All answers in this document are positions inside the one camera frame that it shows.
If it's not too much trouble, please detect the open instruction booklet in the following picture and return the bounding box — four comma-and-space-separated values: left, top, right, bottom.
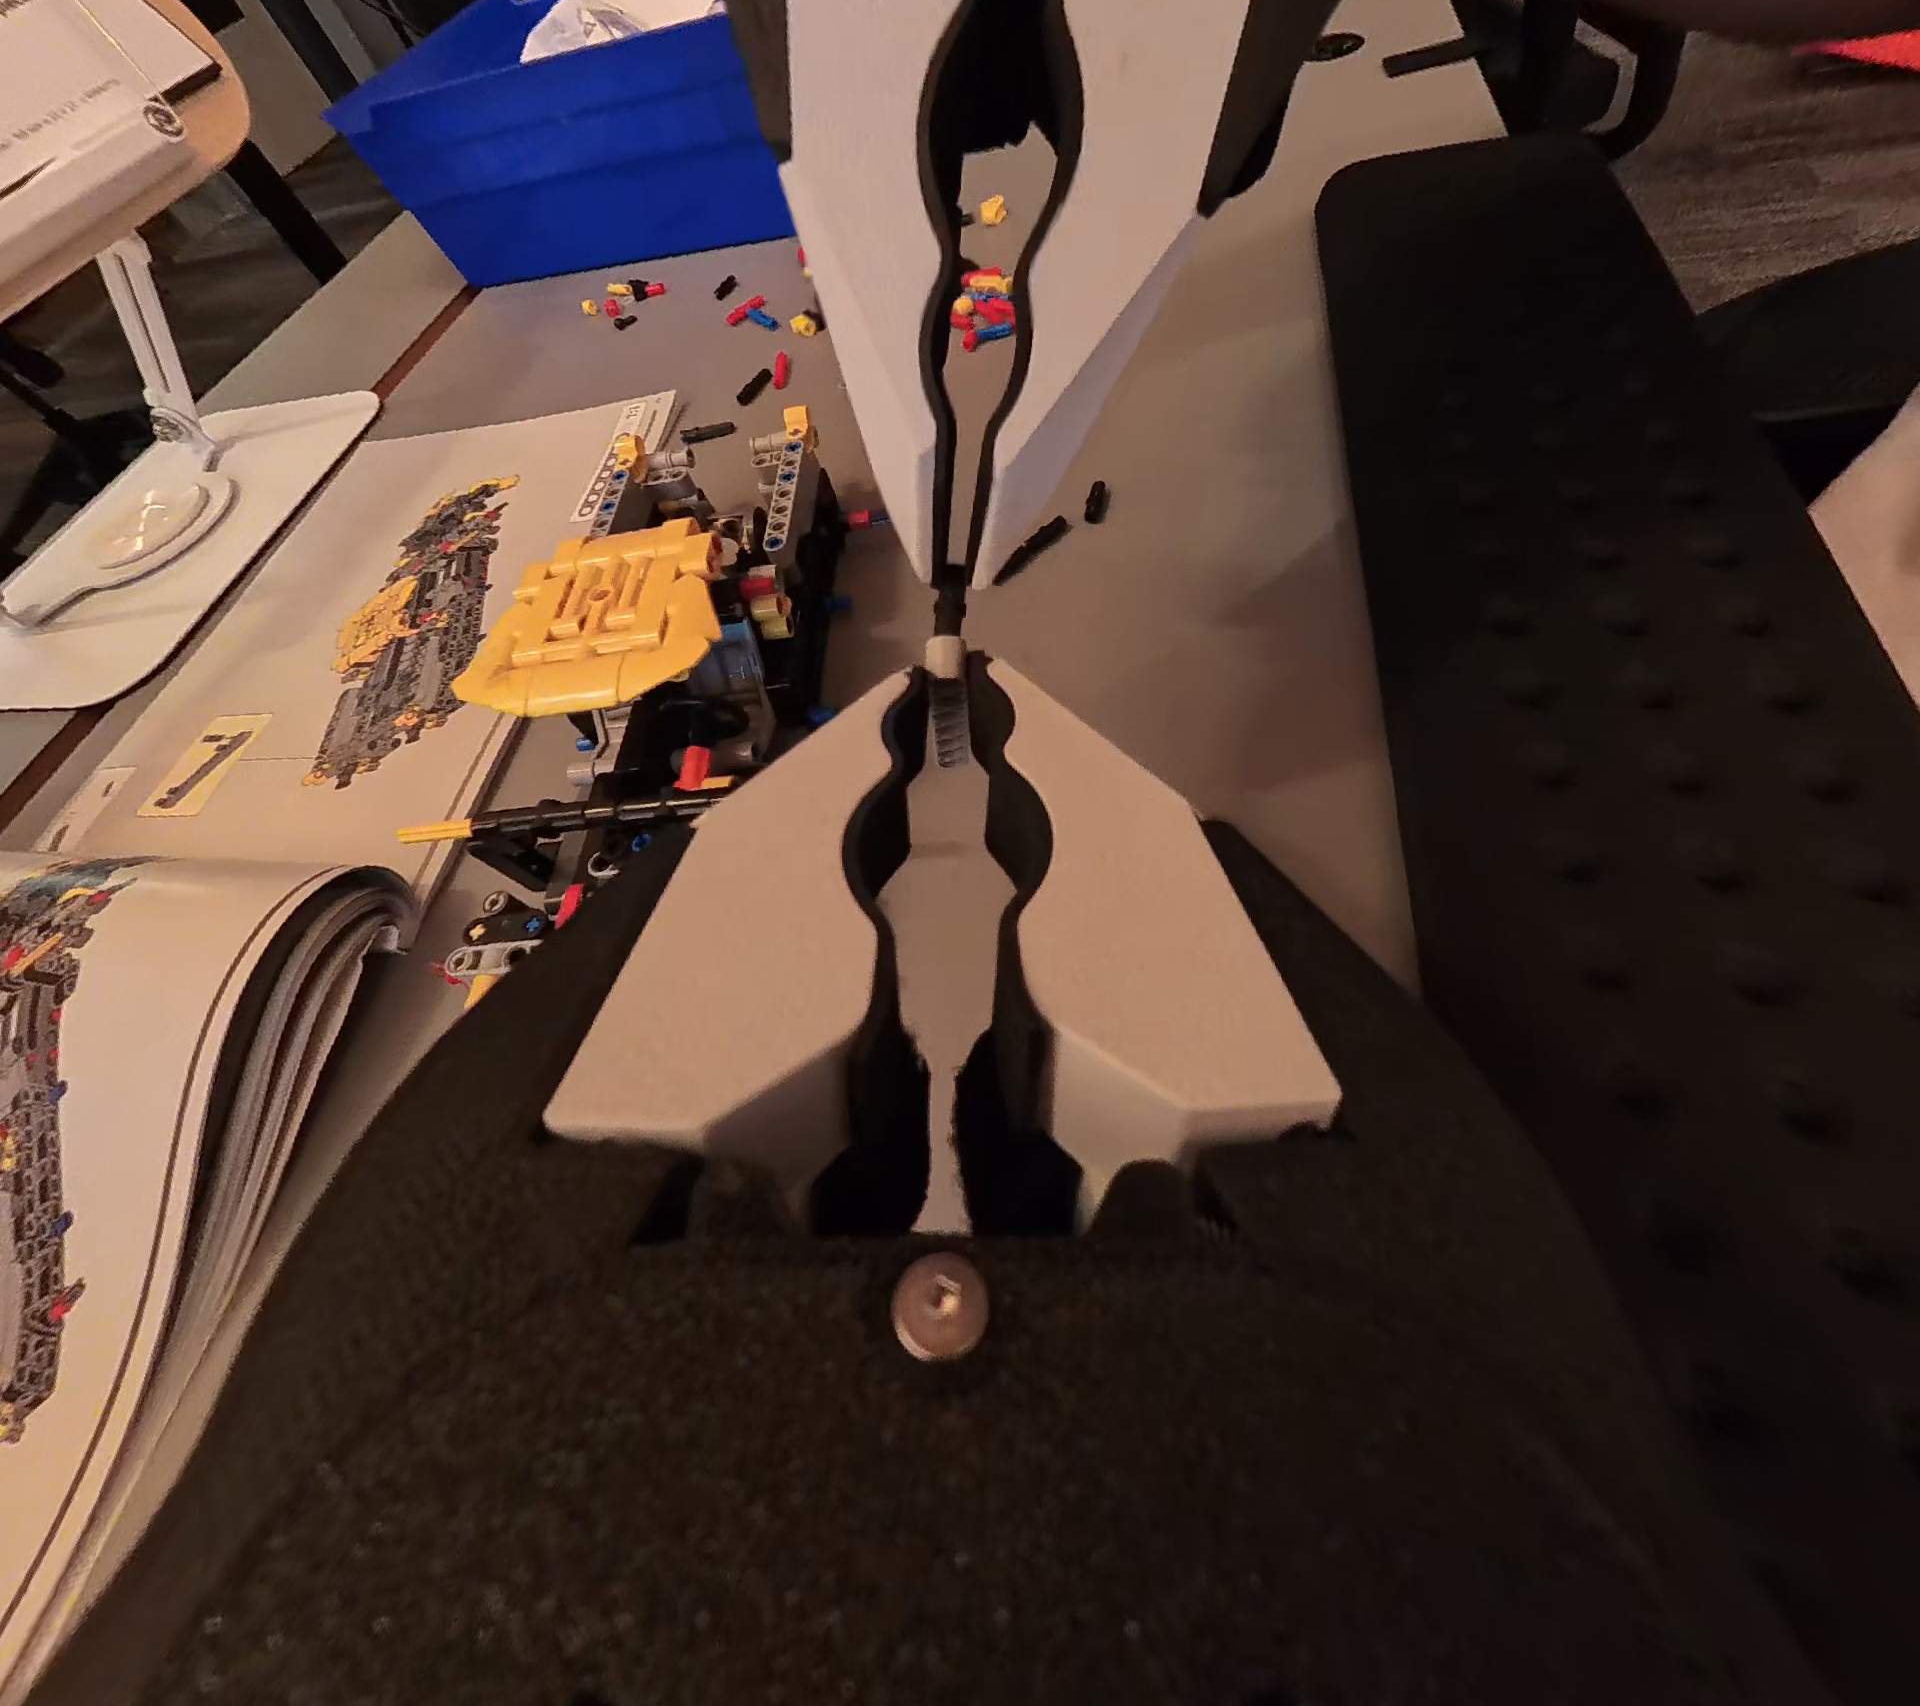
0, 389, 680, 1693

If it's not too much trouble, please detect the instruction sheet on stand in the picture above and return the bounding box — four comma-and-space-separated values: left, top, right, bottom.
0, 0, 386, 713

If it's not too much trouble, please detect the partly built toy car model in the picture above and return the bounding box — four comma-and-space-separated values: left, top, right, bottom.
393, 408, 886, 1008

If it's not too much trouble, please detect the black dimpled armrest pad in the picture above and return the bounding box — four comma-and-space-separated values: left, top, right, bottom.
1317, 137, 1920, 1706

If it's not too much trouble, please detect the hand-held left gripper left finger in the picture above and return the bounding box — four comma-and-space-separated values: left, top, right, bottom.
540, 667, 940, 1237

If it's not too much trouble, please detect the printed instruction sheet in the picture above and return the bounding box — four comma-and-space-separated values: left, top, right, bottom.
0, 0, 223, 215

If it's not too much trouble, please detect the blue plastic bin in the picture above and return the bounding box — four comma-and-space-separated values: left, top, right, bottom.
321, 0, 796, 289

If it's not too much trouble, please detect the large scatter of coloured pins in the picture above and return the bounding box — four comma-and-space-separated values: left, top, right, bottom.
726, 193, 1116, 585

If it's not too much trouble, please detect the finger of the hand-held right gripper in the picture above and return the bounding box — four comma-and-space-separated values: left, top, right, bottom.
775, 0, 991, 590
958, 0, 1305, 594

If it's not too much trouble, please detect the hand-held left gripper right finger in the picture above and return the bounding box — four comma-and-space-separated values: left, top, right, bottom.
958, 652, 1342, 1237

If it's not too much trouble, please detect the grey desk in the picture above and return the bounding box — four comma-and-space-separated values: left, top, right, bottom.
0, 0, 1511, 1661

